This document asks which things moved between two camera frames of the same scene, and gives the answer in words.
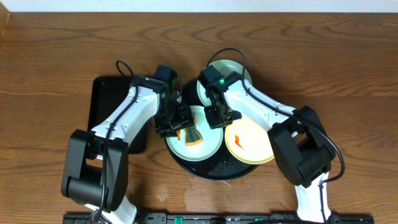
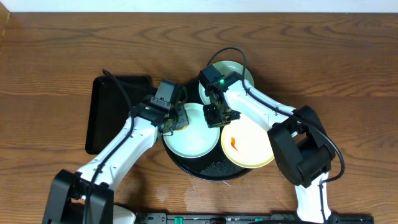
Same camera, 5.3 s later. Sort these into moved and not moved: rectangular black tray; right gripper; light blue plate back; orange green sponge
Moved: orange green sponge
Not moved: right gripper; light blue plate back; rectangular black tray
